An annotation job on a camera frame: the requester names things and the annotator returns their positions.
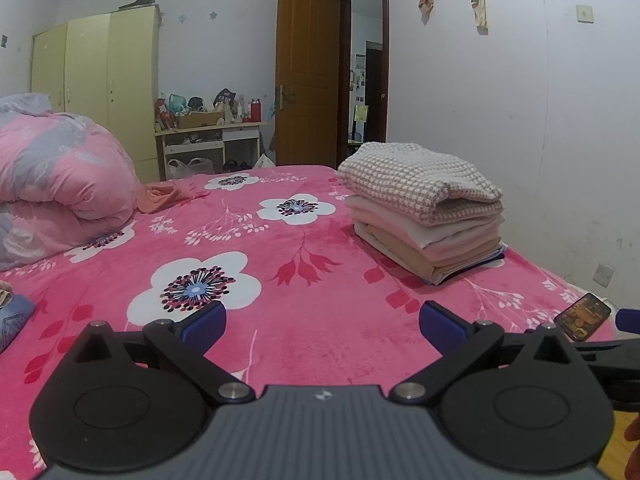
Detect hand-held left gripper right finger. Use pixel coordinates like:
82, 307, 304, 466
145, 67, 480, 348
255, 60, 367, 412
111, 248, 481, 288
389, 300, 583, 406

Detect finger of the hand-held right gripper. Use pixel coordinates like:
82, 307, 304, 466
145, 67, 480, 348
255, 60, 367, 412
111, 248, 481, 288
572, 306, 640, 403

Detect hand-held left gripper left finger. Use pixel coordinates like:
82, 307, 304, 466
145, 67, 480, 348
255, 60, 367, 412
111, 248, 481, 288
70, 300, 256, 406

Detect beige white checked knit cardigan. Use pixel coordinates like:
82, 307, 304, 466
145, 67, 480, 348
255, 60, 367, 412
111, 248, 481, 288
336, 141, 503, 227

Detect stack of folded pastel clothes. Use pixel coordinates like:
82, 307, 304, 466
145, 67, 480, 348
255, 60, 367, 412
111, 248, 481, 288
345, 194, 508, 287

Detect person's right hand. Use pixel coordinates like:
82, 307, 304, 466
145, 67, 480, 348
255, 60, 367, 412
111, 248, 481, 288
625, 412, 640, 480

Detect smartphone with brown screen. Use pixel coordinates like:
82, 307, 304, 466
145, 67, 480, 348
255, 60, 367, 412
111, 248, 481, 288
552, 291, 613, 339

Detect pink floral bed blanket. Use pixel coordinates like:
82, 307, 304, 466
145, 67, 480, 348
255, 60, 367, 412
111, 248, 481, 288
0, 164, 618, 480

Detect orange pink garment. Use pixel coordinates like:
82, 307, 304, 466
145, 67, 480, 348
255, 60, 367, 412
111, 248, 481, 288
136, 180, 211, 215

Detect folded blue jeans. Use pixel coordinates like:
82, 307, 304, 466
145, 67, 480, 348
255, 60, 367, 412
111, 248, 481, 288
0, 292, 37, 353

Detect white desk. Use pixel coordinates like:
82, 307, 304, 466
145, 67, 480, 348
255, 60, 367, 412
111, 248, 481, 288
154, 121, 268, 181

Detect cardboard box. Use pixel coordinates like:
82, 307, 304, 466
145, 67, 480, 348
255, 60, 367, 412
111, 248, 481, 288
177, 111, 223, 130

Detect pink grey floral quilt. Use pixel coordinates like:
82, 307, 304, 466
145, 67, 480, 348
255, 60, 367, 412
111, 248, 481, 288
0, 92, 143, 273

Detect desk clutter of bottles bags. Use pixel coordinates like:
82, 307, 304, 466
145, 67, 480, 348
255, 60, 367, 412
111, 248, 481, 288
155, 87, 263, 131

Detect pale yellow wardrobe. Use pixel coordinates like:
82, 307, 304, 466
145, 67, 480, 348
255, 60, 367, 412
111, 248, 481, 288
30, 4, 162, 185

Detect brown wooden door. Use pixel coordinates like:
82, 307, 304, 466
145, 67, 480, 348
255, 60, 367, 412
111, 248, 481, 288
274, 0, 341, 170

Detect dark wooden door frame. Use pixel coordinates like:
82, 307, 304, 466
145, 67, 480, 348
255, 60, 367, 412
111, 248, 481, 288
334, 0, 390, 158

